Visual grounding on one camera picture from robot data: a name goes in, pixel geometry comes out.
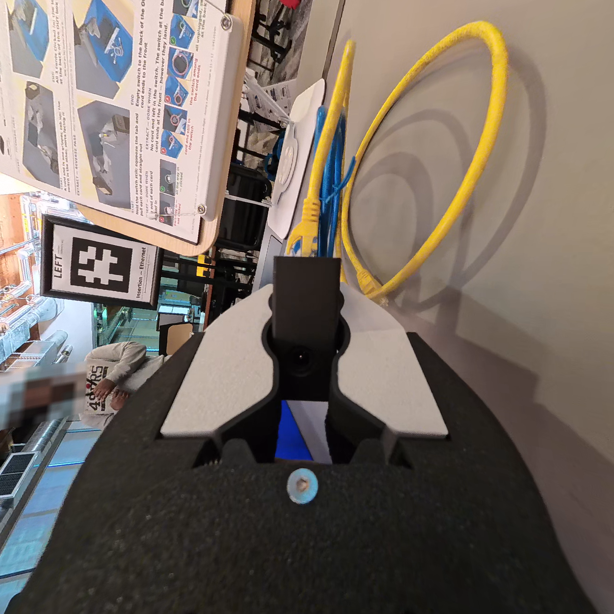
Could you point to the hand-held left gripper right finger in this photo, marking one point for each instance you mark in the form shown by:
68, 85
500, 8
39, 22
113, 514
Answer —
388, 379

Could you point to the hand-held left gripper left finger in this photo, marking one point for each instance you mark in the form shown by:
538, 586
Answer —
225, 379

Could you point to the blue plastic bin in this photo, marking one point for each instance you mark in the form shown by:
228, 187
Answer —
290, 431

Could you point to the black network switch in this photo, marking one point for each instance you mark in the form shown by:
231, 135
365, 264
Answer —
307, 297

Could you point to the wooden instruction board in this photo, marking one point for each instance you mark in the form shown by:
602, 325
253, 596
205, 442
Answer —
201, 240

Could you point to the black padded chair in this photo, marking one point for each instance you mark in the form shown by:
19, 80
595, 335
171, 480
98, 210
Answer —
244, 211

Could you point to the black framed marker sign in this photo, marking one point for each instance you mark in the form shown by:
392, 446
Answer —
96, 264

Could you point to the metal ducts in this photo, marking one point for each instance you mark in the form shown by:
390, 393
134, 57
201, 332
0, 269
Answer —
29, 307

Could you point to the blue floor container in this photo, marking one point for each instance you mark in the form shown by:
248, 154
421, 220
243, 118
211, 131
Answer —
271, 163

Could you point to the clear acrylic stand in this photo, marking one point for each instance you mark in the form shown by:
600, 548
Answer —
288, 163

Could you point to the printed instruction sheet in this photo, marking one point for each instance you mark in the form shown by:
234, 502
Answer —
120, 144

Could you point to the white clip bar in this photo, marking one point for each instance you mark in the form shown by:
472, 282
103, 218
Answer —
225, 120

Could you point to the printed paper sheets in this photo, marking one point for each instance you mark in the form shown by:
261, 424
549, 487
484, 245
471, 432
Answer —
280, 93

